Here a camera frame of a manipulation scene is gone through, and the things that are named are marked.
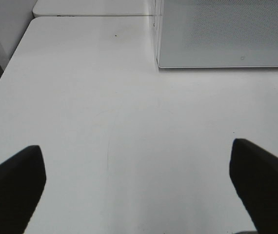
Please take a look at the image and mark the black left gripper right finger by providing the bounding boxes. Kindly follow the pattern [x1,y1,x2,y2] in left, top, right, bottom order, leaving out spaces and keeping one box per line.
[229,138,278,234]

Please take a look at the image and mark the white cabinet at left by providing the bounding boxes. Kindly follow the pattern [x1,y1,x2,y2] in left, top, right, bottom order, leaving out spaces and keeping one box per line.
[0,0,37,70]

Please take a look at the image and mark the white microwave door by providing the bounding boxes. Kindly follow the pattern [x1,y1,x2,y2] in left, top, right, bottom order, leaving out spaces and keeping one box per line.
[157,0,278,68]

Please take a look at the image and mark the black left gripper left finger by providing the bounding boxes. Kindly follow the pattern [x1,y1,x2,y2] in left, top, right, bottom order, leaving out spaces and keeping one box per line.
[0,145,46,234]

